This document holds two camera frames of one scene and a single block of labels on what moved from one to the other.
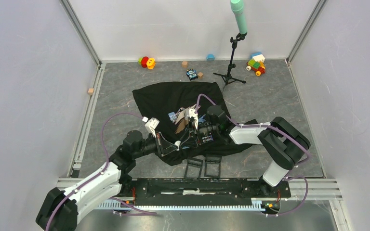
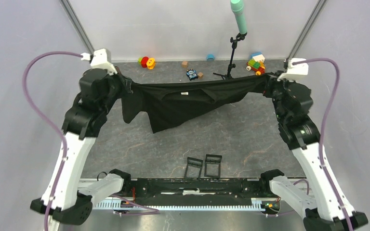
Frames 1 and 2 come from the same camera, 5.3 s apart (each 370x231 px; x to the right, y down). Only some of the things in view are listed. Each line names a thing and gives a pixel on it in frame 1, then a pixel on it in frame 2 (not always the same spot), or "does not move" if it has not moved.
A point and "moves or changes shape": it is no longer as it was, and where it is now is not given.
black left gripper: x=169 y=149 → x=125 y=82
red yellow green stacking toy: x=146 y=62 does not move
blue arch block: x=210 y=57 does not move
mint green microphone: x=237 y=6 does not move
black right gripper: x=187 y=139 → x=272 y=82
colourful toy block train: x=256 y=63 does not move
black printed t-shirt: x=176 y=108 moves or changes shape
